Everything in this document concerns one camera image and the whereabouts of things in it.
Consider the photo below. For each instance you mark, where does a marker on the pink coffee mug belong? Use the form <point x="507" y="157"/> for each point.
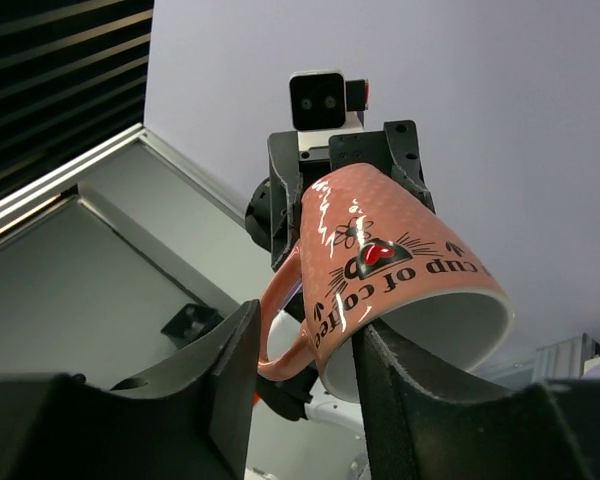
<point x="369" y="250"/>

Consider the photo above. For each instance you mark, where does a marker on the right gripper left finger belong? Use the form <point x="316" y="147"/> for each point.
<point x="187" y="417"/>

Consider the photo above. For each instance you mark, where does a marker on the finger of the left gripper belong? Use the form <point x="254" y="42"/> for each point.
<point x="406" y="170"/>
<point x="285" y="200"/>

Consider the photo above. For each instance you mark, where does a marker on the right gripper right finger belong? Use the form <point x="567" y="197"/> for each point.
<point x="426" y="419"/>

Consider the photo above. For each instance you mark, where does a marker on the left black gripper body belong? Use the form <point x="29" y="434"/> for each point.
<point x="343" y="150"/>

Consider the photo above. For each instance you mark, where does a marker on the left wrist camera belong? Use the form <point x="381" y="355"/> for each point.
<point x="323" y="103"/>

